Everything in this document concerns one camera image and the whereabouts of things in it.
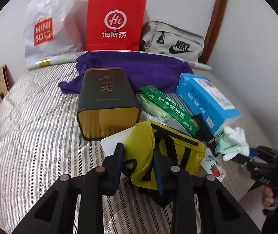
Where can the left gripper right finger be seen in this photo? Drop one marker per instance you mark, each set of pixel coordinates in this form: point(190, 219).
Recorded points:
point(164, 179)

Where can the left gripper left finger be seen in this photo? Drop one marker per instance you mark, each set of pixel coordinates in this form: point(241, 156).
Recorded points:
point(113, 170)

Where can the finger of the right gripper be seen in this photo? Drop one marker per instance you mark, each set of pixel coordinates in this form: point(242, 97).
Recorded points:
point(262, 152)
point(246, 161)

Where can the white foam block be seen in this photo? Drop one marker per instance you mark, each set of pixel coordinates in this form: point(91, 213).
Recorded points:
point(108, 144)

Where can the yellow black pouch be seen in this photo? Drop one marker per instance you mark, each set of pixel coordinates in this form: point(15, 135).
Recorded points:
point(147, 137)

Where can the green wet wipes pack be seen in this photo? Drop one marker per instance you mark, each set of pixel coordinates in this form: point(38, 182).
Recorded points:
point(153, 109)

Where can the right hand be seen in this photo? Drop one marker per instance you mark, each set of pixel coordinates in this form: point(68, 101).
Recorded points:
point(268, 197)

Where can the blue tissue box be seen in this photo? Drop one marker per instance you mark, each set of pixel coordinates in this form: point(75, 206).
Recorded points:
point(202, 97)

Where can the dark green tea tin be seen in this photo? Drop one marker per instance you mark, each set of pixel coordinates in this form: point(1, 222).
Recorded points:
point(107, 104)

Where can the purple towel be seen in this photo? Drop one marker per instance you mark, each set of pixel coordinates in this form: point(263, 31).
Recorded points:
point(142, 69)

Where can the rolled white poster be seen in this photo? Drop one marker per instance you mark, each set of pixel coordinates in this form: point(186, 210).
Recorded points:
point(72, 57)

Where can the grey Nike bag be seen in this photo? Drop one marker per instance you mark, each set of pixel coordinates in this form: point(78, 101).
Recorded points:
point(164, 38)

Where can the red paper shopping bag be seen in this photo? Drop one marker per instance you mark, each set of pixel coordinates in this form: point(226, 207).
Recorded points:
point(114, 24)

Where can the white Miniso plastic bag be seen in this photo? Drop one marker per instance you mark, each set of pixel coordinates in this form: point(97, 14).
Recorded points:
point(51, 29)

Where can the brown wooden door frame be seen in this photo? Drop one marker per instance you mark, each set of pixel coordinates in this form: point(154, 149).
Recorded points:
point(213, 29)

